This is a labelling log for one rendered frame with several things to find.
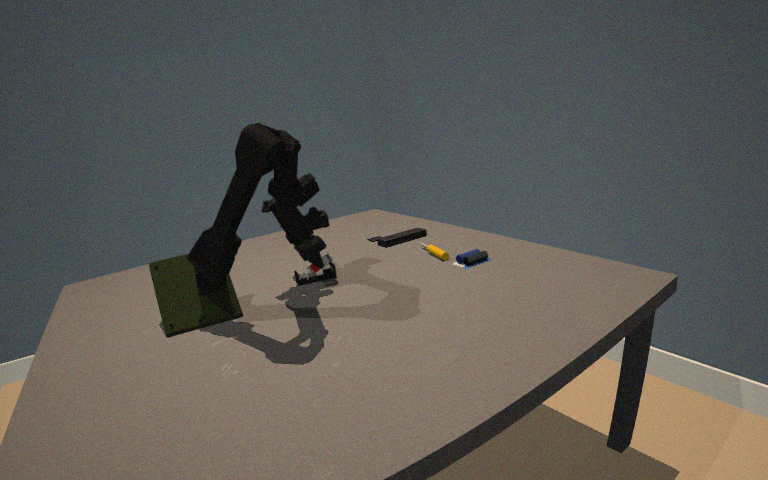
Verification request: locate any yellow screwdriver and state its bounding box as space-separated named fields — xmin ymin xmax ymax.
xmin=421 ymin=243 xmax=449 ymax=261

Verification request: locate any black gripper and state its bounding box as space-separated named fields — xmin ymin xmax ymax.
xmin=280 ymin=211 xmax=326 ymax=269

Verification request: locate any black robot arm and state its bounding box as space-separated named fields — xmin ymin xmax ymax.
xmin=187 ymin=123 xmax=329 ymax=294

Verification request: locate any grey and red battery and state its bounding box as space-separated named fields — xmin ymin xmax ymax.
xmin=306 ymin=253 xmax=332 ymax=275

